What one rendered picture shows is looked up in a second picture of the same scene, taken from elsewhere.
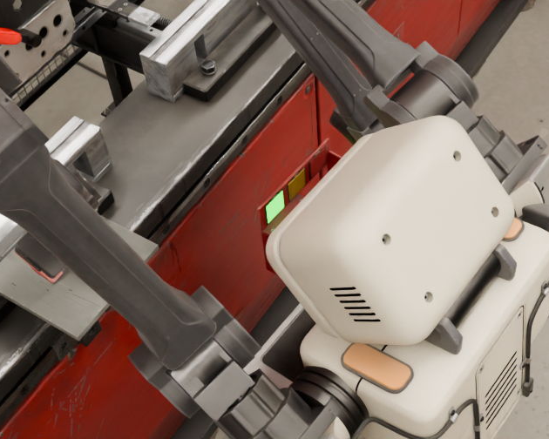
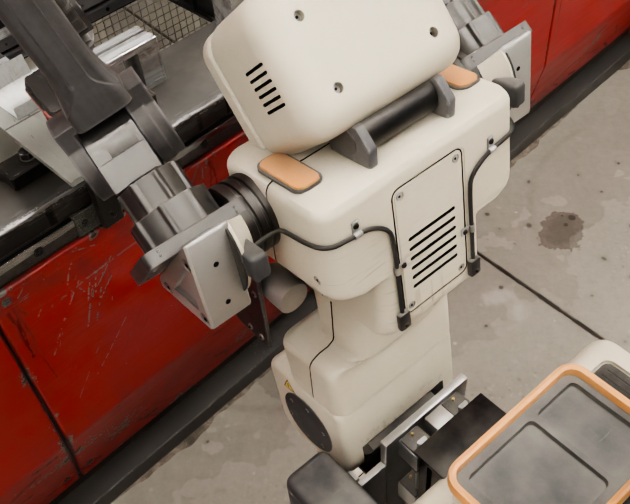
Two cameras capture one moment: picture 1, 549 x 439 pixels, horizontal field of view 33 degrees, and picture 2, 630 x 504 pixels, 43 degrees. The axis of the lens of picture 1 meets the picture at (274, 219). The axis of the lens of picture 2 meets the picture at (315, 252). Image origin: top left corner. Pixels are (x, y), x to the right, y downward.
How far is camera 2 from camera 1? 0.38 m
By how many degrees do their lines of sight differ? 8
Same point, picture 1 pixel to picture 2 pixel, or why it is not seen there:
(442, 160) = not seen: outside the picture
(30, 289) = (45, 142)
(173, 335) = (78, 88)
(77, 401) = (97, 287)
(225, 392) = (130, 167)
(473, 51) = (564, 95)
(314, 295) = (237, 91)
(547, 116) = (625, 159)
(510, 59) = (599, 108)
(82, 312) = not seen: hidden behind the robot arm
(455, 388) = (360, 198)
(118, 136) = (179, 58)
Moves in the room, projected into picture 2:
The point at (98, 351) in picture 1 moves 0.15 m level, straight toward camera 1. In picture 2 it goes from (122, 243) to (131, 304)
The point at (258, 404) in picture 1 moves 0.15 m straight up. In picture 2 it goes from (159, 183) to (121, 48)
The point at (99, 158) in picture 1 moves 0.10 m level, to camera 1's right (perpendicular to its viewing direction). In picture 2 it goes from (152, 67) to (205, 68)
